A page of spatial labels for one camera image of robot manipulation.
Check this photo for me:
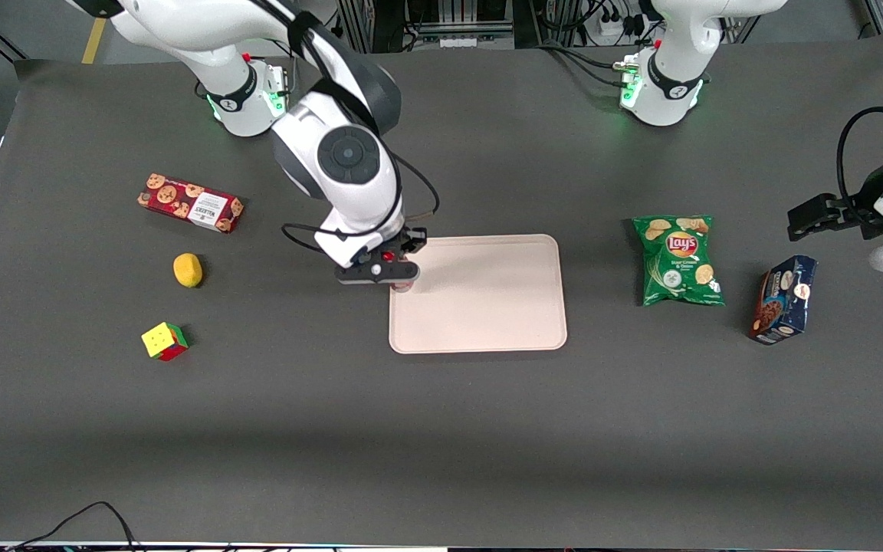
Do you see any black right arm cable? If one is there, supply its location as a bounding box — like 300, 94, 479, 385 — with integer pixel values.
281, 149, 441, 255

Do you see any red Walkers cookie box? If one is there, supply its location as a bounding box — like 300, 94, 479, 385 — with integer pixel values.
137, 173, 245, 234

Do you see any green Lay's chips bag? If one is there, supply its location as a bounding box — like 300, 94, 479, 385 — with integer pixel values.
632, 215, 725, 307

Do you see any aluminium frame rack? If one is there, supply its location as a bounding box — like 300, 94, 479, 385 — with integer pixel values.
336, 0, 517, 51

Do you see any black cable at table edge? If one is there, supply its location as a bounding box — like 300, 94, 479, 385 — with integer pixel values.
11, 501, 143, 552

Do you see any red coke bottle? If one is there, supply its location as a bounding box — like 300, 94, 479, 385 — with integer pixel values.
382, 251, 416, 295

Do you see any blue cookie box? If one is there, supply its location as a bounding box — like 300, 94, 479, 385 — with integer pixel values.
748, 255, 819, 345

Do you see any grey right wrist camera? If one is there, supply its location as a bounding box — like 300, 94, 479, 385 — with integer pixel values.
336, 260, 421, 285

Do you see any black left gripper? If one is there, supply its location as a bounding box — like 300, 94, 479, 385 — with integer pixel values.
787, 184, 883, 241

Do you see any yellow lemon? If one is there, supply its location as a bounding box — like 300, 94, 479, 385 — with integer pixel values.
173, 253, 204, 288

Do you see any beige plastic tray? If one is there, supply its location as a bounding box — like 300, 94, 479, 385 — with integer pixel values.
389, 235, 568, 354

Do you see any white power strip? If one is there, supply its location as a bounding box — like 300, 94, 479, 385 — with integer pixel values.
596, 11, 645, 41

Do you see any rubik's cube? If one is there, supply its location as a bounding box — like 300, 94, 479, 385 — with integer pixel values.
141, 322, 189, 362

